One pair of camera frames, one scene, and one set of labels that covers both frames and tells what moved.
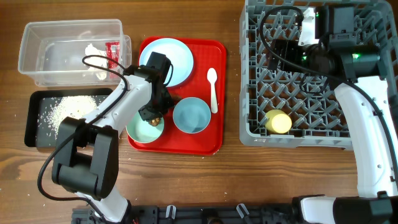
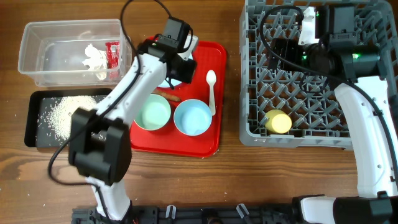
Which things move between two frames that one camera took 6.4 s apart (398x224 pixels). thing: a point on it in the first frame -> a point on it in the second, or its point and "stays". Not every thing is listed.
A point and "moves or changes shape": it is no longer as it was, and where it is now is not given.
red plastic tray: [206, 53] stays
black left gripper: [147, 116] -> [186, 74]
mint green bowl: [141, 130] moves or changes shape
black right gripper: [288, 48] stays
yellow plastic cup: [279, 122] stays
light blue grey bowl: [191, 115] stays
